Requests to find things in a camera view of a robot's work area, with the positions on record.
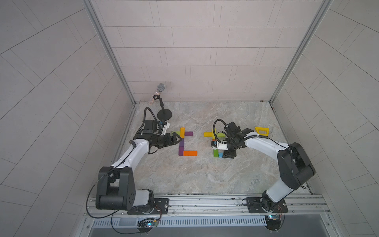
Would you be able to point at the right circuit board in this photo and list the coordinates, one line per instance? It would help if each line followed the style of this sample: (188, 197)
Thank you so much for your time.
(273, 222)

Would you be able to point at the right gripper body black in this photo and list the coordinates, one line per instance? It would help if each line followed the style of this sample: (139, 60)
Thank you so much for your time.
(232, 146)

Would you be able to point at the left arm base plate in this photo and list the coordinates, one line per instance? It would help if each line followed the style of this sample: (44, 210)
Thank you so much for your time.
(157, 207)

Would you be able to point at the left circuit board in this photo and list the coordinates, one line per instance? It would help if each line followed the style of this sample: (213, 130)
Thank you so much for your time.
(146, 225)

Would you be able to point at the microphone on black stand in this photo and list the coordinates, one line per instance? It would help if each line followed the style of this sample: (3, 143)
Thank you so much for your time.
(163, 114)

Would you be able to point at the yellow long block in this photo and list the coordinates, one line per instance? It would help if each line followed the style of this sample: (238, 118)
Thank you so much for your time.
(214, 134)

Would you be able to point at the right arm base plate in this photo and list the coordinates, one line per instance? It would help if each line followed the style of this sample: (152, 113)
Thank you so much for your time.
(264, 205)

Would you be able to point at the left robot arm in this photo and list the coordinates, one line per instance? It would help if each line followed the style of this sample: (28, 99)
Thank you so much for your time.
(116, 189)

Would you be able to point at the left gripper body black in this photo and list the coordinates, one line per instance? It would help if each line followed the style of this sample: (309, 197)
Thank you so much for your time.
(159, 140)

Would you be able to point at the lime green small block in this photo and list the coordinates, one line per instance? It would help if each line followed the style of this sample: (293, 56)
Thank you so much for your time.
(176, 132)

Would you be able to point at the aluminium rail frame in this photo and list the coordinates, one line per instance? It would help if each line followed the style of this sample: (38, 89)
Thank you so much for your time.
(215, 211)

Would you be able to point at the amber long block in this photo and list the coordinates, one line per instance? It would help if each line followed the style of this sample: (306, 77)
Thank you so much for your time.
(182, 132)

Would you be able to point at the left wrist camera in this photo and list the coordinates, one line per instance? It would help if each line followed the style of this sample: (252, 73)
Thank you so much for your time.
(164, 126)

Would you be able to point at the circuit board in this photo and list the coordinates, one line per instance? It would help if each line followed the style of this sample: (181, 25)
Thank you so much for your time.
(146, 225)
(273, 222)

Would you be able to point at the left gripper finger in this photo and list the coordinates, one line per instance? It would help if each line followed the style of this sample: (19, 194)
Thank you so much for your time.
(174, 141)
(176, 137)

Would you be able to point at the yellow short block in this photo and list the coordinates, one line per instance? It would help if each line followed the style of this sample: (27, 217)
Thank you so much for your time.
(207, 134)

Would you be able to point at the yellow triangle frame piece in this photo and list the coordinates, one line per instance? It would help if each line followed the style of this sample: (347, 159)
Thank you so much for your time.
(262, 131)

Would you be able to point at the orange long block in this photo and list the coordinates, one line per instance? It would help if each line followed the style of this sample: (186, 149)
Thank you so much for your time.
(190, 153)

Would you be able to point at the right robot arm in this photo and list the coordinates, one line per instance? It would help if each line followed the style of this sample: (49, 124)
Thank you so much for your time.
(295, 167)

